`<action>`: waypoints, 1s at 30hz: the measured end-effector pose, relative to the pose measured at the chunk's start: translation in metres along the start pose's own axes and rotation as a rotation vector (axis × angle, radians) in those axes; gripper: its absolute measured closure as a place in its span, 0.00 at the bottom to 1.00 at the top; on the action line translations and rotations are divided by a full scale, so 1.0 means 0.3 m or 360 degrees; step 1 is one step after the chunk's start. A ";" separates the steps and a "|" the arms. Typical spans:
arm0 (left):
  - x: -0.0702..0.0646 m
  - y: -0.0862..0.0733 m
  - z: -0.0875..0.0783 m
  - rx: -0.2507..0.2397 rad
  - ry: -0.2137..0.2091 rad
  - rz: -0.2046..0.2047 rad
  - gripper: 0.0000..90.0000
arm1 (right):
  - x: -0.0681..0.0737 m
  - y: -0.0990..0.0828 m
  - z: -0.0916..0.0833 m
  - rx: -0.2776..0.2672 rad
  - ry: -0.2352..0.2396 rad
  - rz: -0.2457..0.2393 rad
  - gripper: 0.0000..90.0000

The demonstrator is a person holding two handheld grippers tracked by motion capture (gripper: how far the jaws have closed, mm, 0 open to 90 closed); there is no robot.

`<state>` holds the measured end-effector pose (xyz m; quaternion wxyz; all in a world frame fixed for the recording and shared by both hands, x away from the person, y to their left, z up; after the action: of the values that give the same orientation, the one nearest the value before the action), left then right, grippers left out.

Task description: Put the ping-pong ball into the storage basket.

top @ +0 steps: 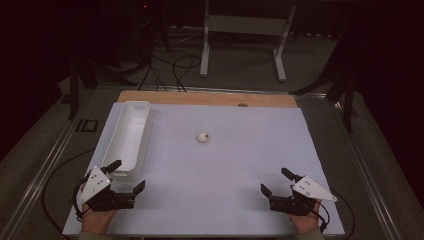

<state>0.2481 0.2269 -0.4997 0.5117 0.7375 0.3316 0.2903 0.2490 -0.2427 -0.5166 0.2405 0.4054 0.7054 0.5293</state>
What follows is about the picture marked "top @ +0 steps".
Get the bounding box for person's left hand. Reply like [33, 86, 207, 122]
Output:
[80, 202, 118, 234]

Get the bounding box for white metal stand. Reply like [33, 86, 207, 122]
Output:
[199, 0, 298, 83]

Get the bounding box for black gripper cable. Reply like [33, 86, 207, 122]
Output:
[41, 148, 96, 239]
[308, 188, 356, 240]

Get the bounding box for black floor cables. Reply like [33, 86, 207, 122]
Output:
[138, 49, 203, 93]

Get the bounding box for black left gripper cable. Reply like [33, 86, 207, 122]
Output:
[41, 148, 96, 239]

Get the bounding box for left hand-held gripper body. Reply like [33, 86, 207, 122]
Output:
[78, 166, 137, 212]

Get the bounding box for white plastic bin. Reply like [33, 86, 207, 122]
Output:
[100, 100, 155, 183]

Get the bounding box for person's right hand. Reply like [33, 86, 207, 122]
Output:
[288, 199, 323, 236]

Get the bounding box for white paper sheet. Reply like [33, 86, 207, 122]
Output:
[62, 102, 346, 237]

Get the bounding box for black tripod stand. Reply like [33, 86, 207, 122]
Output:
[67, 54, 138, 121]

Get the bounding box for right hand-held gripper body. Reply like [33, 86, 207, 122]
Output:
[269, 175, 338, 217]

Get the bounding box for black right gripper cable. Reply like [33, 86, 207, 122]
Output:
[308, 188, 356, 240]

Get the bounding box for black metal stand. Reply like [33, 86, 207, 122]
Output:
[288, 33, 356, 134]

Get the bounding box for metal rail frame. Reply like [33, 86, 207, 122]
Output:
[0, 84, 405, 240]

